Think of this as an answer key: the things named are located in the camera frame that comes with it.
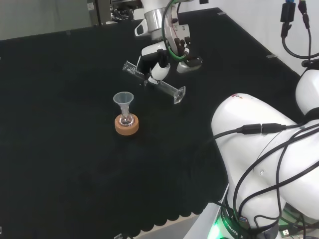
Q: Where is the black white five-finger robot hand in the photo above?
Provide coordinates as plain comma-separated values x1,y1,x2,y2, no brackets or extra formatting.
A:
134,19,203,87

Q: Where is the clear glass graduated cylinder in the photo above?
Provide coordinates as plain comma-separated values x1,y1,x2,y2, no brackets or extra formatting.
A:
122,60,186,105

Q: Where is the clear plastic funnel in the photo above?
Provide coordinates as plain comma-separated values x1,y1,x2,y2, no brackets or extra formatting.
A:
113,92,135,113

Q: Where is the small round-bottom glass flask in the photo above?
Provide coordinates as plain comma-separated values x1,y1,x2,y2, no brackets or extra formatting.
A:
119,109,134,127

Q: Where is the black bench cloth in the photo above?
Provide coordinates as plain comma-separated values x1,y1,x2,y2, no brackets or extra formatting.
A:
0,7,303,234

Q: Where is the green cable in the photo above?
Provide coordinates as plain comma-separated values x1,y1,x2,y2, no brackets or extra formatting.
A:
161,0,190,62

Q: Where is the cork ring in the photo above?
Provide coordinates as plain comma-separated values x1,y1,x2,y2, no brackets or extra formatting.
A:
114,114,140,137

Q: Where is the black cable coil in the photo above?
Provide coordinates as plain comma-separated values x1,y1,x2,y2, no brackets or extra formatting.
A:
111,5,136,22

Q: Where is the black cable with inline connector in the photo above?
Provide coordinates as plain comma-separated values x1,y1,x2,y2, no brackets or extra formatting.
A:
213,122,319,140

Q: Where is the black cable with red plug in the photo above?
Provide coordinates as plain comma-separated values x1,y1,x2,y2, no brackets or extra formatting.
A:
298,0,313,33

